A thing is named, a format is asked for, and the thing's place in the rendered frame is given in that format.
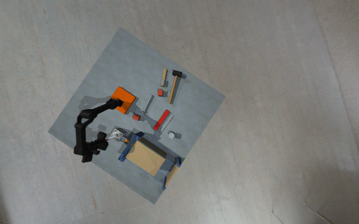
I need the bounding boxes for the black-headed mallet with wooden handle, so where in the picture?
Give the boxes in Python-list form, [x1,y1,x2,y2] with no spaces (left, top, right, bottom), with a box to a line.
[168,70,182,104]

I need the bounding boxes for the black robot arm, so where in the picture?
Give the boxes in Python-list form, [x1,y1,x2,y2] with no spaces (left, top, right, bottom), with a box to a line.
[74,98,123,163]

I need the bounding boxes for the red rectangular bar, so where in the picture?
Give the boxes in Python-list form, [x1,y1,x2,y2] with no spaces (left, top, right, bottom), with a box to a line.
[153,110,170,131]

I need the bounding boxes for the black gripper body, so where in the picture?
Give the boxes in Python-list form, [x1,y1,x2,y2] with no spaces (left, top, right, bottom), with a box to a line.
[91,132,107,155]

